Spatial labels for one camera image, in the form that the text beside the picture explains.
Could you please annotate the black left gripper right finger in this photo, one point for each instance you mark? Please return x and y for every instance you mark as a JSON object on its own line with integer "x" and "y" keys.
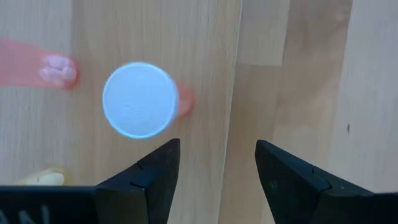
{"x": 295, "y": 199}

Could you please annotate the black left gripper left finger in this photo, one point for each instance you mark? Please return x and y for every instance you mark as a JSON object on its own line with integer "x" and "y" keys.
{"x": 149, "y": 193}

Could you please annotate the pink translucent pill bottle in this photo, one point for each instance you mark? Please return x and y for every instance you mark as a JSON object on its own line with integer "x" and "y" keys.
{"x": 31, "y": 68}
{"x": 140, "y": 99}

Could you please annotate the green translucent pill bottle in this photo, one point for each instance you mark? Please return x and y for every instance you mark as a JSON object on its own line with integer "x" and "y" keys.
{"x": 46, "y": 179}

